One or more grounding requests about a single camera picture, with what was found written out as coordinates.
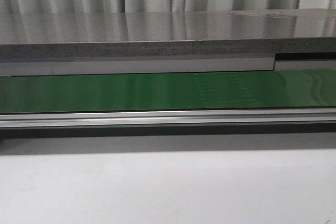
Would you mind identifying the grey speckled stone counter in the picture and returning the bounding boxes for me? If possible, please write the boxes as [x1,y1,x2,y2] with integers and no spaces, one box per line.
[1,9,335,61]

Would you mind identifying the green conveyor belt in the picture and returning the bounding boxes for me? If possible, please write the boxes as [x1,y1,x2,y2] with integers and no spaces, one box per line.
[1,70,335,114]

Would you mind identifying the white rear conveyor guard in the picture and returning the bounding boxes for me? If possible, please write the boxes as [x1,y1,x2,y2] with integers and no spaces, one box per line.
[1,52,335,77]

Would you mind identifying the aluminium conveyor side rail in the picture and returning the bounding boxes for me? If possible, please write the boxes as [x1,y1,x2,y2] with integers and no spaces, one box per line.
[1,108,335,129]

